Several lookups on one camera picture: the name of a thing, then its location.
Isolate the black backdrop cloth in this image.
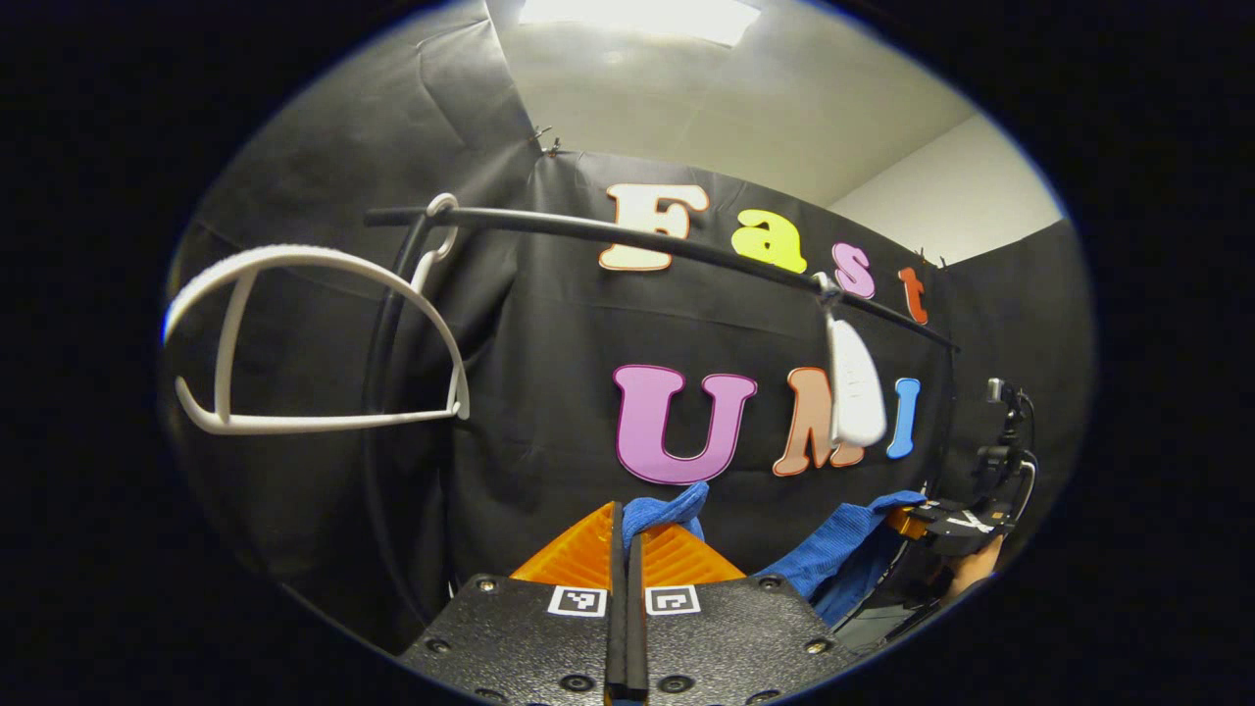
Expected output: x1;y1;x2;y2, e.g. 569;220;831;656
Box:
162;5;1094;658

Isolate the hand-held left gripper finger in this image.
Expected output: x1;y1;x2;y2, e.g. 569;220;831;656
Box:
397;500;628;706
627;520;864;706

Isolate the blue shirt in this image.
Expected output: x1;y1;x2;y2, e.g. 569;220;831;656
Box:
621;480;928;629

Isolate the ceiling light panel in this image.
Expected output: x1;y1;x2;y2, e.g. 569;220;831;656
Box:
518;0;764;48

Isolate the black clothes rack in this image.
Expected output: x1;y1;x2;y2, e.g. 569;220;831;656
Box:
358;204;962;629

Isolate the white plastic hanger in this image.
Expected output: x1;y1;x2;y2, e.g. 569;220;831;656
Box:
162;193;472;437
814;275;888;447

